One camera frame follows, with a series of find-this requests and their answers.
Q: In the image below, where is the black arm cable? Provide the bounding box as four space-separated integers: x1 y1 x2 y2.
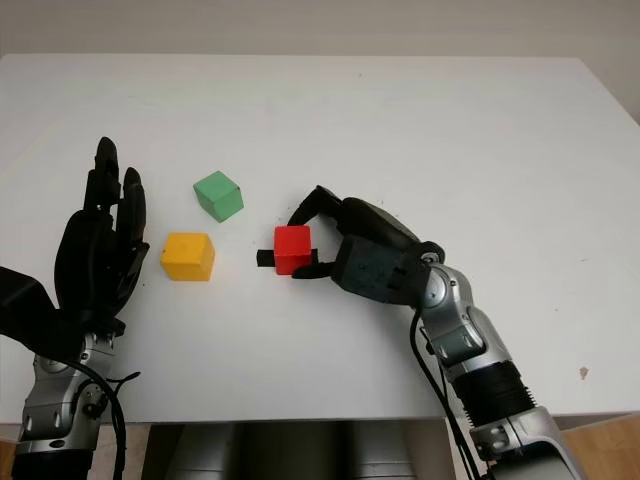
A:
89 369 141 480
409 304 481 480

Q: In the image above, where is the green wooden block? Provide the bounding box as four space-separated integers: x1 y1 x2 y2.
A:
192 170 245 223

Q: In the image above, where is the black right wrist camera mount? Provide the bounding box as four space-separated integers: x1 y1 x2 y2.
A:
330 237 432 305

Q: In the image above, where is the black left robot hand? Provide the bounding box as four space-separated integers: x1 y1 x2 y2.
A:
52 137 151 336

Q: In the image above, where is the grey robot torso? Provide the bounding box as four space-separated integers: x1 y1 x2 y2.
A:
141 422 454 480

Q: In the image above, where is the red wooden block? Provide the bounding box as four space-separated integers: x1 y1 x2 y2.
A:
273 225 312 277

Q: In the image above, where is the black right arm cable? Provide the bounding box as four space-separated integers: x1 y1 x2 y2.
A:
409 304 481 480

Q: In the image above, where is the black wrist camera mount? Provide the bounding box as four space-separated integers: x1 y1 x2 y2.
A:
330 237 432 305
0 265 86 371

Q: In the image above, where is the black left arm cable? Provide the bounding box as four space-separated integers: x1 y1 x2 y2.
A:
89 369 141 480

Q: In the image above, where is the yellow wooden block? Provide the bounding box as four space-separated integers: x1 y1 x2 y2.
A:
159 232 217 284

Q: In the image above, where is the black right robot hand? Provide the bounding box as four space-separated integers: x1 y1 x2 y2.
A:
287 185 446 281

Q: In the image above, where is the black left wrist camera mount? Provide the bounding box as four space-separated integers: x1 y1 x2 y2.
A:
0 265 86 371

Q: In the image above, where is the black tape strip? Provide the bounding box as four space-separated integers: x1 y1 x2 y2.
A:
256 248 320 269

